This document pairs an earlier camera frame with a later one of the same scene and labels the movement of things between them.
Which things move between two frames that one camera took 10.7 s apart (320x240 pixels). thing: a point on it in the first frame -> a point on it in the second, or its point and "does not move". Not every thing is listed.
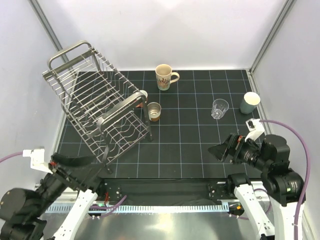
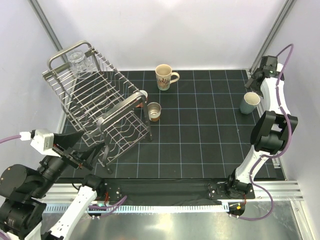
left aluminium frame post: [47, 28] does not move
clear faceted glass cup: [220, 106] -> [80, 62]
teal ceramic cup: [250, 101] does not move
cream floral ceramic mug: [163, 73] does not move
